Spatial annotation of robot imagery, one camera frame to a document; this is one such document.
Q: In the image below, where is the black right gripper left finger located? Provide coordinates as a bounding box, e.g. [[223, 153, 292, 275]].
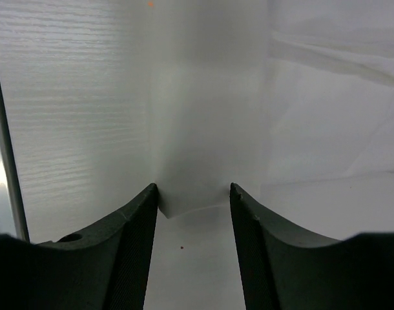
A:
[[0, 184, 158, 309]]

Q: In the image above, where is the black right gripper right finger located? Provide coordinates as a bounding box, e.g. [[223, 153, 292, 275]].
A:
[[230, 183, 394, 309]]

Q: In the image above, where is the white t shirt robot print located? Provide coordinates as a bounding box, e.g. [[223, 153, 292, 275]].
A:
[[148, 1, 394, 218]]

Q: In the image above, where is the aluminium mounting rail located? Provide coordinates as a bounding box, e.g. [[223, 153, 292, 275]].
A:
[[0, 82, 30, 242]]

